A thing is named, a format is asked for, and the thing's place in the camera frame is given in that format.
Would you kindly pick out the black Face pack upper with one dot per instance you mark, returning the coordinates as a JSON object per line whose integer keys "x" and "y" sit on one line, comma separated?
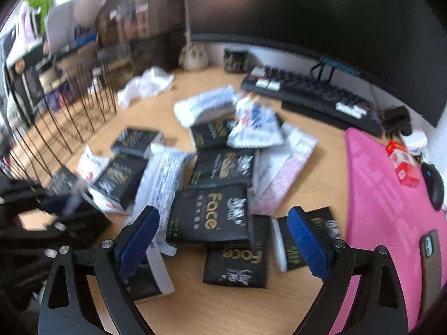
{"x": 225, "y": 166}

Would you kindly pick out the white blue snack packet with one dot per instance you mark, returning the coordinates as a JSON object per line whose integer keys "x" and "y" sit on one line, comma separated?
{"x": 257, "y": 126}

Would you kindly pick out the small cream sack ornament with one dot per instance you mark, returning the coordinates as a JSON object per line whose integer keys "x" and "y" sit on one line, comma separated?
{"x": 193, "y": 57}

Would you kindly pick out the black wire basket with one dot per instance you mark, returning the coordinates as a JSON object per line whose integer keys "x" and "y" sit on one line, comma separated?
{"x": 37, "y": 141}

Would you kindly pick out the white printed wipes pack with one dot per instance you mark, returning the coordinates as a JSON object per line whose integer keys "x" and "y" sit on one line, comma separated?
{"x": 161, "y": 179}

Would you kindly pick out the black Face pack lower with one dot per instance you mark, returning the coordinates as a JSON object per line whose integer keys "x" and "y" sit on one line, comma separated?
{"x": 238, "y": 267}

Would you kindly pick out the green plush toy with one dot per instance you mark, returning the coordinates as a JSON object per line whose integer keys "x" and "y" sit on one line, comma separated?
{"x": 43, "y": 6}

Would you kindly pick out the black Face pack back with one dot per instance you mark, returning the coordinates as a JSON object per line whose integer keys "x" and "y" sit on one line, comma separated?
{"x": 212, "y": 135}

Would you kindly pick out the crumpled white tissue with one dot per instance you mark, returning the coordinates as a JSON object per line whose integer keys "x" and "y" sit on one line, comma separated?
{"x": 150, "y": 84}

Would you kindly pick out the pink desk mat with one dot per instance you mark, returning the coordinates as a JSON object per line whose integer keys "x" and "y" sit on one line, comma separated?
{"x": 381, "y": 211}

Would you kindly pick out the dark glass jar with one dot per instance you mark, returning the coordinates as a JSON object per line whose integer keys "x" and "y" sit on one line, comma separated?
{"x": 235, "y": 61}

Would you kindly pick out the black Face pack far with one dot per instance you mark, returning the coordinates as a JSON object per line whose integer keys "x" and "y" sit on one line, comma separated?
{"x": 136, "y": 142}

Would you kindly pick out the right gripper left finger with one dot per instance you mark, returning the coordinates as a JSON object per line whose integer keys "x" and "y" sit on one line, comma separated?
{"x": 120, "y": 259}

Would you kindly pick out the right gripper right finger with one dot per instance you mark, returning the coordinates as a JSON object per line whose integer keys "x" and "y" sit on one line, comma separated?
{"x": 332, "y": 261}

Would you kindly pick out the red white small box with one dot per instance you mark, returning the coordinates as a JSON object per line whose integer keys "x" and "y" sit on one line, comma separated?
{"x": 403, "y": 163}

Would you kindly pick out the pink white long pack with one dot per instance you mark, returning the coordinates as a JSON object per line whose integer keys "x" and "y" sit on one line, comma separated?
{"x": 278, "y": 168}

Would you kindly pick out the black computer monitor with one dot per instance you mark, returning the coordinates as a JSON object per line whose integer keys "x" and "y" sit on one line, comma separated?
{"x": 399, "y": 45}

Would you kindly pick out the white tissue pack far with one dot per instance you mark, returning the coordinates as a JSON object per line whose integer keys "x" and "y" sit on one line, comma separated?
{"x": 206, "y": 107}

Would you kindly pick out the black mechanical keyboard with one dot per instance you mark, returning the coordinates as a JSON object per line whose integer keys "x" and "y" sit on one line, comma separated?
{"x": 314, "y": 97}

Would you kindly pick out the brown desktop organizer shelf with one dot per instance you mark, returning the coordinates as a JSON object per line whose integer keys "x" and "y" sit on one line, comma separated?
{"x": 146, "y": 33}

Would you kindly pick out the black Face tissue pack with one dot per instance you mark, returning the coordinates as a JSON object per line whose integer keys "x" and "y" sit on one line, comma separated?
{"x": 212, "y": 216}

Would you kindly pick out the phone in brown case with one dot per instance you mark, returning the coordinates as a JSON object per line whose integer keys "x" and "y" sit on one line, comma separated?
{"x": 431, "y": 270}

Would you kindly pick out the black computer mouse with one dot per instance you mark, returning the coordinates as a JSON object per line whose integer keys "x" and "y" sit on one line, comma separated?
{"x": 434, "y": 183}

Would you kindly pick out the black Face pack left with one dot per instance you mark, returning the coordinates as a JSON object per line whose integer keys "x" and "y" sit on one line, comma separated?
{"x": 115, "y": 188}

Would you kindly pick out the black Face pack right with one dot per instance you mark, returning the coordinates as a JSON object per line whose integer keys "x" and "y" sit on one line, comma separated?
{"x": 304, "y": 238}

